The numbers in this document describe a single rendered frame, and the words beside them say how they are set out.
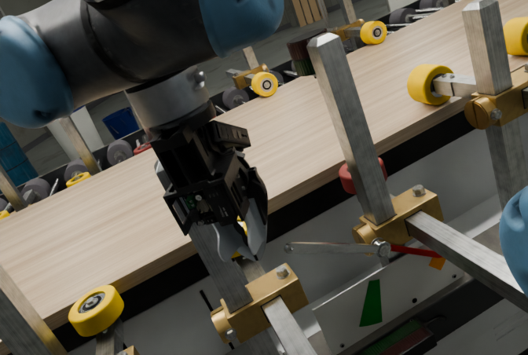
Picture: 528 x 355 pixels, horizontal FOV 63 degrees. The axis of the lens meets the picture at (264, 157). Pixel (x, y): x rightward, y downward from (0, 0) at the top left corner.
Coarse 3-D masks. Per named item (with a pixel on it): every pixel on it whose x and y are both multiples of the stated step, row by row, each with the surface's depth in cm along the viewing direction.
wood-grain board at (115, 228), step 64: (512, 0) 138; (384, 64) 128; (448, 64) 107; (512, 64) 92; (256, 128) 120; (320, 128) 101; (384, 128) 87; (64, 192) 135; (128, 192) 112; (0, 256) 105; (64, 256) 91; (128, 256) 79; (64, 320) 72
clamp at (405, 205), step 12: (408, 192) 69; (432, 192) 67; (396, 204) 67; (408, 204) 66; (420, 204) 65; (432, 204) 66; (396, 216) 65; (408, 216) 65; (432, 216) 66; (360, 228) 66; (372, 228) 64; (384, 228) 64; (396, 228) 65; (360, 240) 66; (396, 240) 65; (408, 240) 66
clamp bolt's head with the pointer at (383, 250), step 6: (372, 240) 64; (384, 246) 62; (396, 246) 65; (402, 246) 66; (378, 252) 63; (384, 252) 63; (402, 252) 66; (408, 252) 66; (414, 252) 67; (420, 252) 67; (426, 252) 67; (432, 252) 68
